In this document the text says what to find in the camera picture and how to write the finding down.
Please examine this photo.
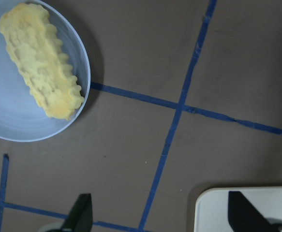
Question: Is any blue plate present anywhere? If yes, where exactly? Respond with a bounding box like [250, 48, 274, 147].
[0, 0, 91, 142]

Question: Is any cream rectangular tray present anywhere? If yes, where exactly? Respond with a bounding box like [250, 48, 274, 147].
[194, 186, 282, 232]

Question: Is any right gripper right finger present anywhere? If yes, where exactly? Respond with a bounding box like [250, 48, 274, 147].
[228, 191, 270, 232]

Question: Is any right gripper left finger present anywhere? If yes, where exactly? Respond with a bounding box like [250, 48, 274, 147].
[60, 193, 93, 232]

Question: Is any brown paper table mat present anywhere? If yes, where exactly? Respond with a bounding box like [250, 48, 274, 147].
[0, 0, 282, 232]

